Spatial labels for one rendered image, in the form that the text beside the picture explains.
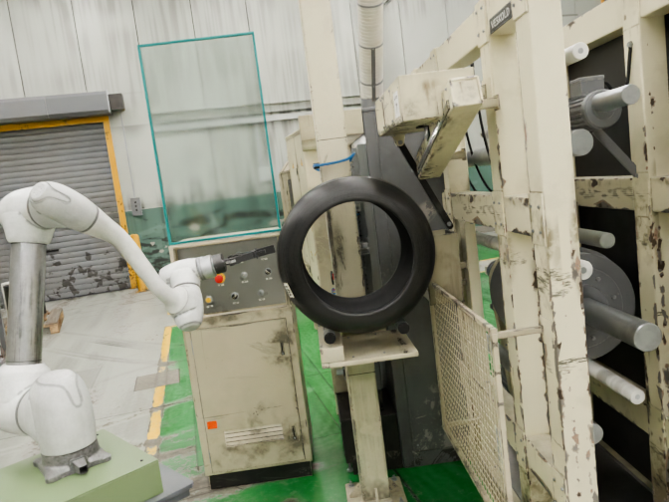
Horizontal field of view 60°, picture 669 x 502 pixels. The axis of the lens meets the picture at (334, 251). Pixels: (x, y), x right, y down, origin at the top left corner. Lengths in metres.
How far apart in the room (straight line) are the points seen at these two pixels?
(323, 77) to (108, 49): 9.20
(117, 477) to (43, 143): 9.92
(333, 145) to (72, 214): 1.11
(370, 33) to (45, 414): 2.09
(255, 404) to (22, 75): 9.39
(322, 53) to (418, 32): 10.02
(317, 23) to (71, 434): 1.78
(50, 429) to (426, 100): 1.48
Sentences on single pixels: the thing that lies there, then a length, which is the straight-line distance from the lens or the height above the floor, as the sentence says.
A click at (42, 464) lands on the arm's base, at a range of 1.98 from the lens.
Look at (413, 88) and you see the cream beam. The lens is 1.93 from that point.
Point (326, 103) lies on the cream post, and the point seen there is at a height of 1.80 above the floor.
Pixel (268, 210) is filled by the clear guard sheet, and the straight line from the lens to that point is 2.87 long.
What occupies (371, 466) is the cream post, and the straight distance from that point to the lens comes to 2.82.
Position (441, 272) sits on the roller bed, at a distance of 2.52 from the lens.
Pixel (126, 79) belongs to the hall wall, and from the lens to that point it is 11.43.
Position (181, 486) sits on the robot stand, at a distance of 1.90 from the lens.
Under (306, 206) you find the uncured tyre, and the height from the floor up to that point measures 1.40.
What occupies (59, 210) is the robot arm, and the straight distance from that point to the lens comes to 1.91.
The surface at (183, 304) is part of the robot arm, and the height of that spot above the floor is 1.12.
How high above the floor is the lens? 1.48
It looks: 7 degrees down
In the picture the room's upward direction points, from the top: 7 degrees counter-clockwise
